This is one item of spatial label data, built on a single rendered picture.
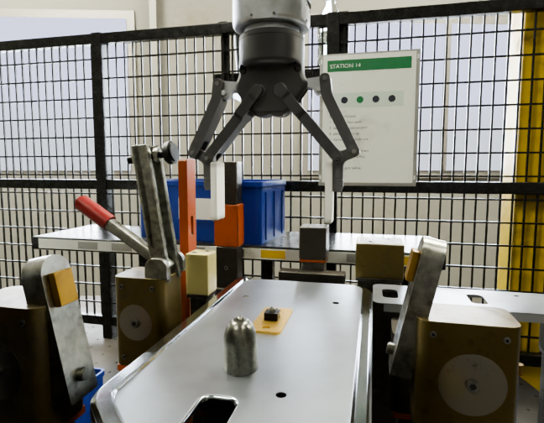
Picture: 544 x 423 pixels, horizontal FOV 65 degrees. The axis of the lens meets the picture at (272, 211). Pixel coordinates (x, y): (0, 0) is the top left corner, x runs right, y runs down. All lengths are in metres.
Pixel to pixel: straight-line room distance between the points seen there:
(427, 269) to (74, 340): 0.33
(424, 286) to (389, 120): 0.66
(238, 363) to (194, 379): 0.04
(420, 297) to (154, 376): 0.26
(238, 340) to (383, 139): 0.73
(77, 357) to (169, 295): 0.16
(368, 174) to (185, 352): 0.69
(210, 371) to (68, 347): 0.13
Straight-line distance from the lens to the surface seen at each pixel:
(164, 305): 0.55
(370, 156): 1.03
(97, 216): 0.59
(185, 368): 0.43
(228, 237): 0.83
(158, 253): 0.55
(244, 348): 0.40
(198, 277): 0.62
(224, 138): 0.51
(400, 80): 1.05
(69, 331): 0.43
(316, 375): 0.41
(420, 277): 0.43
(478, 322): 0.44
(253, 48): 0.49
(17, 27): 3.17
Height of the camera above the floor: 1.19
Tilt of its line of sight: 6 degrees down
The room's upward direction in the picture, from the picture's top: straight up
